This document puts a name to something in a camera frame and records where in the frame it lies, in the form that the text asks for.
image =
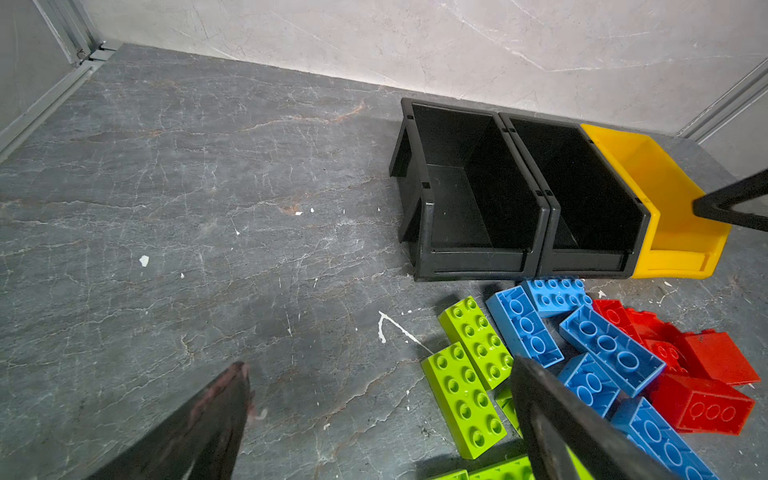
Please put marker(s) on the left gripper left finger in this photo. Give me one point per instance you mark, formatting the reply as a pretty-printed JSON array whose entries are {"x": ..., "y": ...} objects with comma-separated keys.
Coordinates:
[{"x": 200, "y": 440}]

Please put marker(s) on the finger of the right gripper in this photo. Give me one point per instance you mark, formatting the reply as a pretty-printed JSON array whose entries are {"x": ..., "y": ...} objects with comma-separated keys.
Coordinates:
[{"x": 720, "y": 204}]

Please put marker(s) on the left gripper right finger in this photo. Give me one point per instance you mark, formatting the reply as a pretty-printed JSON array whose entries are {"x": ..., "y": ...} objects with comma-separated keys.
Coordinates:
[{"x": 555, "y": 423}]

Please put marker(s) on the blue lego brick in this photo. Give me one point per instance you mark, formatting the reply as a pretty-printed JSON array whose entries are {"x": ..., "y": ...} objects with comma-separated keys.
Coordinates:
[
  {"x": 640, "y": 422},
  {"x": 629, "y": 364},
  {"x": 587, "y": 379},
  {"x": 555, "y": 296},
  {"x": 522, "y": 329}
]

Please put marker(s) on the red lego brick pile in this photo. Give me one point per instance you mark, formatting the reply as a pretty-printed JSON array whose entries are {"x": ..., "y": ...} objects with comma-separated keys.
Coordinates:
[{"x": 697, "y": 391}]

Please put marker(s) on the yellow bin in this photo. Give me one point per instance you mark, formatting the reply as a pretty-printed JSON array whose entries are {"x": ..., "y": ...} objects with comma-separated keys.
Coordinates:
[{"x": 677, "y": 244}]

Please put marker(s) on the green lego brick side-lying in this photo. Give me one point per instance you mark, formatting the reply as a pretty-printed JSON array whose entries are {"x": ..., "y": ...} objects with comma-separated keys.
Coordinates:
[{"x": 505, "y": 402}]

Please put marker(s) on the green lego brick lower horizontal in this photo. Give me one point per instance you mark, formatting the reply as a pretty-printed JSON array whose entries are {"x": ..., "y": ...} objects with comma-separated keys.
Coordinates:
[{"x": 520, "y": 469}]

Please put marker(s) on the green lego brick upper left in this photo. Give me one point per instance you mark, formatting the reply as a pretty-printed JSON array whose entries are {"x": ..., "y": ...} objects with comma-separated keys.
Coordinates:
[{"x": 467, "y": 409}]

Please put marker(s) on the green lego brick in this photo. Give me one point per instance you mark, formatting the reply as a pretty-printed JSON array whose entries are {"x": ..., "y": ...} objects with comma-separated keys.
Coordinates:
[
  {"x": 466, "y": 323},
  {"x": 452, "y": 475},
  {"x": 467, "y": 409}
]

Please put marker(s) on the green lego brick lower left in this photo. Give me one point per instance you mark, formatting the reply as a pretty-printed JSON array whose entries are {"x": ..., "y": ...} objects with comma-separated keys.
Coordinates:
[{"x": 452, "y": 475}]

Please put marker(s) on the middle black bin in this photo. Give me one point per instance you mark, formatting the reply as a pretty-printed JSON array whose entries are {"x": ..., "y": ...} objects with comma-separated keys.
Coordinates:
[{"x": 597, "y": 224}]

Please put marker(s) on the black bin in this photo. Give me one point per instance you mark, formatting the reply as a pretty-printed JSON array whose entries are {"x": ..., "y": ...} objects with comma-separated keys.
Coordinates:
[
  {"x": 472, "y": 208},
  {"x": 597, "y": 224}
]

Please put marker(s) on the blue lego brick top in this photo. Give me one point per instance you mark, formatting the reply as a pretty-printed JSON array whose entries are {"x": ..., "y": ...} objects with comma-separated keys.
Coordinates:
[{"x": 555, "y": 296}]

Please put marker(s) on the green lego brick upper right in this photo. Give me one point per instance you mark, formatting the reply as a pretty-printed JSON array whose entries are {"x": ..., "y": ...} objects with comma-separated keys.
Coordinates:
[{"x": 466, "y": 323}]

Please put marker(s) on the left black bin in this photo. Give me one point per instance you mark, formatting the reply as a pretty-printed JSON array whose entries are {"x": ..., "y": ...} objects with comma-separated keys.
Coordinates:
[{"x": 472, "y": 208}]

